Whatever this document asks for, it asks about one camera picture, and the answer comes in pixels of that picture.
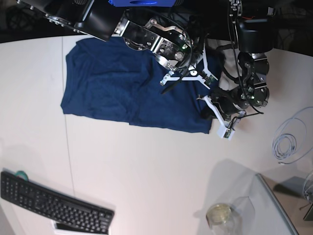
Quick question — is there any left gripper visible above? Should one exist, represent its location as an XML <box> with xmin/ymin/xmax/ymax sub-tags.
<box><xmin>208</xmin><ymin>88</ymin><xmax>247</xmax><ymax>121</ymax></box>

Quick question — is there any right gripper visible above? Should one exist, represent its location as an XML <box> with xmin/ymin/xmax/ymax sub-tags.
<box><xmin>171</xmin><ymin>37</ymin><xmax>208</xmax><ymax>78</ymax></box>

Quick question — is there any blue t-shirt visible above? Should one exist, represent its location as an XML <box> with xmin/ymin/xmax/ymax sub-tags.
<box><xmin>61</xmin><ymin>37</ymin><xmax>212</xmax><ymax>134</ymax></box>

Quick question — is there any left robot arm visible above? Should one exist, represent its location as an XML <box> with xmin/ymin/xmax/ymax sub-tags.
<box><xmin>201</xmin><ymin>0</ymin><xmax>276</xmax><ymax>121</ymax></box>

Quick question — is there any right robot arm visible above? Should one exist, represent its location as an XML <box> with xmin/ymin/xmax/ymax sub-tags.
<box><xmin>17</xmin><ymin>0</ymin><xmax>208</xmax><ymax>80</ymax></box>

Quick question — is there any blue box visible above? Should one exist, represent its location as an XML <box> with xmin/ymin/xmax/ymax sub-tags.
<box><xmin>108</xmin><ymin>0</ymin><xmax>184</xmax><ymax>7</ymax></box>

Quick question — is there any clear glass jar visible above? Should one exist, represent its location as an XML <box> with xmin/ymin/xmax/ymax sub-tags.
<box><xmin>206</xmin><ymin>196</ymin><xmax>256</xmax><ymax>235</ymax></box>

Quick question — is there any green tape roll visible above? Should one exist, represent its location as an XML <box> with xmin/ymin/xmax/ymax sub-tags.
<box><xmin>15</xmin><ymin>170</ymin><xmax>29</xmax><ymax>181</ymax></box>

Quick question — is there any black keyboard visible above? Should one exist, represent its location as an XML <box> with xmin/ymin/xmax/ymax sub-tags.
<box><xmin>0</xmin><ymin>171</ymin><xmax>114</xmax><ymax>235</ymax></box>

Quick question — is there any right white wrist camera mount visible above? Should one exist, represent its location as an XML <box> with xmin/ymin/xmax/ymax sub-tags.
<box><xmin>154</xmin><ymin>43</ymin><xmax>219</xmax><ymax>90</ymax></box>

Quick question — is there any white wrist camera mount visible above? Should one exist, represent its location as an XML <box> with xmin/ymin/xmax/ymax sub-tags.
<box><xmin>154</xmin><ymin>43</ymin><xmax>219</xmax><ymax>90</ymax></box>
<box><xmin>197</xmin><ymin>95</ymin><xmax>246</xmax><ymax>141</ymax></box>

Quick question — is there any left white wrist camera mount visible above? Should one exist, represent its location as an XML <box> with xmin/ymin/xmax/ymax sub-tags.
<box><xmin>197</xmin><ymin>95</ymin><xmax>246</xmax><ymax>141</ymax></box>

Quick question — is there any coiled white cable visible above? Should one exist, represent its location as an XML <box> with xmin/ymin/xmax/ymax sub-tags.
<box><xmin>272</xmin><ymin>105</ymin><xmax>313</xmax><ymax>164</ymax></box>

